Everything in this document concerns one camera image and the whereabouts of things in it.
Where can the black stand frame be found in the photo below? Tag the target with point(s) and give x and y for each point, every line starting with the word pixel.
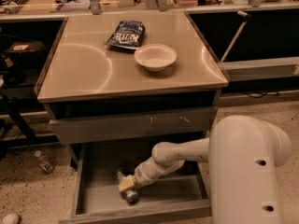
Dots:
pixel 30 137

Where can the grey upper drawer front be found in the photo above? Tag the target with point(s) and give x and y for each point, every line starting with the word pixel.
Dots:
pixel 133 125

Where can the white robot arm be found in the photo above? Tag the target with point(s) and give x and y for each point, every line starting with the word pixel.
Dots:
pixel 242 155

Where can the plastic bottle on floor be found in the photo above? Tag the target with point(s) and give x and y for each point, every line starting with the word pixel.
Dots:
pixel 44 162

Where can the silver red bull can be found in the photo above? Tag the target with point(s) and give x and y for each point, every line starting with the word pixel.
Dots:
pixel 130 195

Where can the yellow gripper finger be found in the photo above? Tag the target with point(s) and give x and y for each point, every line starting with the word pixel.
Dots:
pixel 127 183

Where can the blue kettle chips bag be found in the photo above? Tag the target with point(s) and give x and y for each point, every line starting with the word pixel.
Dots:
pixel 128 35

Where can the white object on floor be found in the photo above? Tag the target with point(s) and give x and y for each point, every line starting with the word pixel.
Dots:
pixel 11 218

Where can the grey drawer cabinet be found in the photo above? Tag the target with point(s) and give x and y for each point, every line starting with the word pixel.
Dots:
pixel 87 78

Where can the white bowl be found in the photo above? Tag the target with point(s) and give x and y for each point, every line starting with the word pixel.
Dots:
pixel 155 57

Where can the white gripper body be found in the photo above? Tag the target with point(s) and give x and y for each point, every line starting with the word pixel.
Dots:
pixel 144 174

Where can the open grey lower drawer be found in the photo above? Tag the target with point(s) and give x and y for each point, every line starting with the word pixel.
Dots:
pixel 179 196

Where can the black bag on shelf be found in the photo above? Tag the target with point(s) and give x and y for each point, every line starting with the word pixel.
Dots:
pixel 28 54

